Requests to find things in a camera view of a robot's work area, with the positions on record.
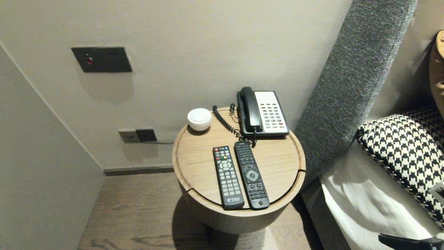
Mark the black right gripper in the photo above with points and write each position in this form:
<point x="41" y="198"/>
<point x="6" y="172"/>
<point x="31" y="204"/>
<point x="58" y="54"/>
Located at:
<point x="438" y="242"/>

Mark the black remote grey navigation pad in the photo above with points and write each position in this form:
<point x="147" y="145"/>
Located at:
<point x="252" y="175"/>

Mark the white bed sheet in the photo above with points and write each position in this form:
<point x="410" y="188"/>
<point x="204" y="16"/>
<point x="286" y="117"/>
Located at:
<point x="367" y="208"/>

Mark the dark grey bed base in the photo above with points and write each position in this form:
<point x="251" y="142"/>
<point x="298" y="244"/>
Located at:
<point x="317" y="215"/>

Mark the black white houndstooth pillow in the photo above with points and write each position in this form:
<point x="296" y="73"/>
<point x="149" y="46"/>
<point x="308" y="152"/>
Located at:
<point x="406" y="152"/>

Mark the round wooden nightstand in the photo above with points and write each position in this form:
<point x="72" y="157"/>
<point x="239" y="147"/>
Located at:
<point x="277" y="156"/>

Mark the grey fabric headboard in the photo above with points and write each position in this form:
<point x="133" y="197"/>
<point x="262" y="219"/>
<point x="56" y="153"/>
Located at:
<point x="350" y="86"/>

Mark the light wooden rounded object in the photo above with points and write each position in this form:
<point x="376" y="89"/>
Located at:
<point x="437" y="69"/>

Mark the black and white telephone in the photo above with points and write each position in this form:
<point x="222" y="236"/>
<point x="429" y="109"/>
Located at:
<point x="274" y="114"/>

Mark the black telephone handset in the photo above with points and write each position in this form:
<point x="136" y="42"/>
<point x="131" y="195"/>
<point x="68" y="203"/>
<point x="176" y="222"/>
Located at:
<point x="251" y="108"/>

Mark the small white round device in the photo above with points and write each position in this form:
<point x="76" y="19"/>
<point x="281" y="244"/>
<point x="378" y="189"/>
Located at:
<point x="199" y="119"/>

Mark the silver wall socket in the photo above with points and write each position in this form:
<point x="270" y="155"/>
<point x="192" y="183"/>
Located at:
<point x="128" y="136"/>

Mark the dark wall switch panel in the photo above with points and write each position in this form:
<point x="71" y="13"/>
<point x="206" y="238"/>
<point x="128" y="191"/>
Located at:
<point x="101" y="59"/>

